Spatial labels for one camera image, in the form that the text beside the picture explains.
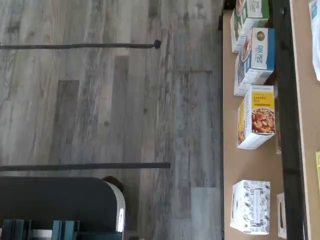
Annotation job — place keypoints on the green Bobo's apple pie box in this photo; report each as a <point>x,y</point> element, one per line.
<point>318,175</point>

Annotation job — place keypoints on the teal plastic piece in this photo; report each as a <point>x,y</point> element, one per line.
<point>15,230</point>
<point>65,228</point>

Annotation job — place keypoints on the blue flax cereal box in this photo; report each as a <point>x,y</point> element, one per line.
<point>261,50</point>

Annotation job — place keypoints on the black floor bar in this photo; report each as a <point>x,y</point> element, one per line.
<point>75,167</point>
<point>75,46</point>

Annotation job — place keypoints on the wooden shelf board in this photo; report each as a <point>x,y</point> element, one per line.
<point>307,112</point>
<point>247,165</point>

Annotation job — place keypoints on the black metal shelf frame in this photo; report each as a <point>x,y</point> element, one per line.
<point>287,100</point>

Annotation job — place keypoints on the green white cereal box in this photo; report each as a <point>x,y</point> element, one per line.
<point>240,30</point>

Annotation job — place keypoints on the yellow label granola box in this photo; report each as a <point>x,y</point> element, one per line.
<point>262,120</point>

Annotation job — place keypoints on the dark table with white edge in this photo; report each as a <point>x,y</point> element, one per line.
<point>50,200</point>

